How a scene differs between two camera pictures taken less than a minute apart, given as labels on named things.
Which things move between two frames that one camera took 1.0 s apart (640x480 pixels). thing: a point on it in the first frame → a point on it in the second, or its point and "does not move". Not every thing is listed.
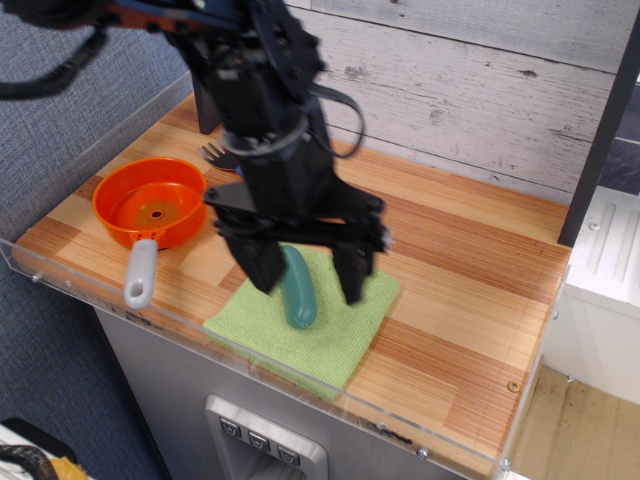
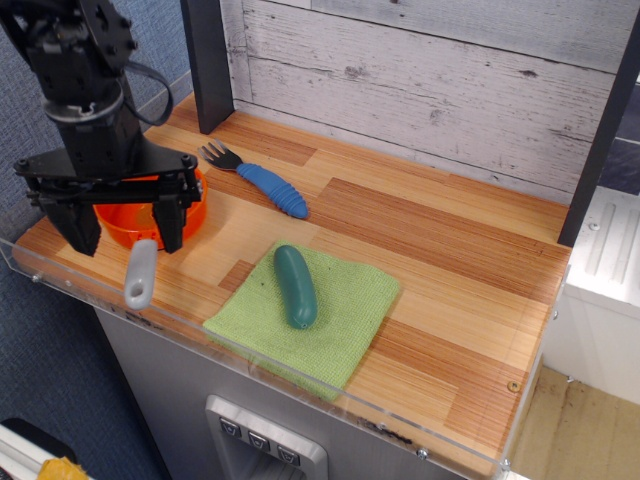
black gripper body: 288,187 → 107,161
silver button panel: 251,446 does not move
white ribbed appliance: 594,336 does not move
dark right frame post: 608,128 does not move
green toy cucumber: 297,288 does not move
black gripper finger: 354,263 → 171,219
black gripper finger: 264,259 → 79,223
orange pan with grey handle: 152,202 does not move
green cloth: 322,358 does not move
